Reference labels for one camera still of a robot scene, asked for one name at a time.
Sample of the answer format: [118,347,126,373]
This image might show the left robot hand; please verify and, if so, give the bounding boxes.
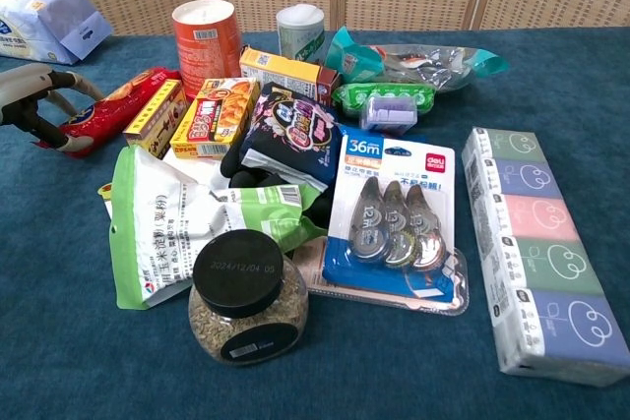
[0,62,107,153]

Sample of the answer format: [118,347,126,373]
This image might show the red biscuit pack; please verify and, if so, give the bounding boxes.
[35,66,184,159]

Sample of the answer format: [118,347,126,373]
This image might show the green white starch bag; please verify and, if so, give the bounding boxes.
[108,144,329,312]

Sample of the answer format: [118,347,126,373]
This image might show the black purple printed bag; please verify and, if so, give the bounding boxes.
[230,81,342,194]

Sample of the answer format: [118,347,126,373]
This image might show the teal fish snack bag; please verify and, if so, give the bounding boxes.
[324,26,511,95]

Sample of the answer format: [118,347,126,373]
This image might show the white blue tissue pack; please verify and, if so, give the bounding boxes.
[0,0,115,66]

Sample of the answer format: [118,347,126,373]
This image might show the narrow yellow red box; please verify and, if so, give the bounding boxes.
[122,79,189,160]

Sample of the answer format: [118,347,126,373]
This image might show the red paper cup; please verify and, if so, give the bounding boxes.
[170,0,244,99]

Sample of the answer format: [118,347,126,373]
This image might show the yellow orange curry box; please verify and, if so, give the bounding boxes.
[168,76,262,161]

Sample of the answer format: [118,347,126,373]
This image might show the black gloves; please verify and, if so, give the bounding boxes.
[220,143,337,240]

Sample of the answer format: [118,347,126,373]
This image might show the yellow brown carton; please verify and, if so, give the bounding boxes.
[238,45,342,107]

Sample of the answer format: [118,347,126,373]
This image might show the glass jar black lid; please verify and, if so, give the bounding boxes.
[187,228,310,368]

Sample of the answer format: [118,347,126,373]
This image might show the green wrapped pack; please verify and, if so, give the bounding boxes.
[331,81,438,119]

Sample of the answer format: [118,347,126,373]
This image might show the small purple clear box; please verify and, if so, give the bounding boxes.
[358,93,420,138]

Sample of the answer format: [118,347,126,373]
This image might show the correction tape blister pack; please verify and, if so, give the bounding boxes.
[321,126,460,301]

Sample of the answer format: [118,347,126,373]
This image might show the blue table mat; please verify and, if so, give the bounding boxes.
[0,26,630,420]

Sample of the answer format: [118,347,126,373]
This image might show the multicolour tissue pack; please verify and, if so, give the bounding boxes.
[461,125,630,389]

